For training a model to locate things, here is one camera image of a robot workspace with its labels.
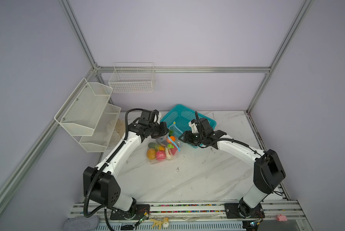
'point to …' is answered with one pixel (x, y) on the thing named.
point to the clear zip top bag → (166, 147)
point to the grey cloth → (81, 223)
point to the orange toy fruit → (172, 138)
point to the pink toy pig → (281, 218)
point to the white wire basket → (132, 77)
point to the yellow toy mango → (151, 153)
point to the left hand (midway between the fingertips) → (169, 131)
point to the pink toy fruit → (161, 155)
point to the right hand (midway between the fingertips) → (180, 138)
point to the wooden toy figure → (165, 222)
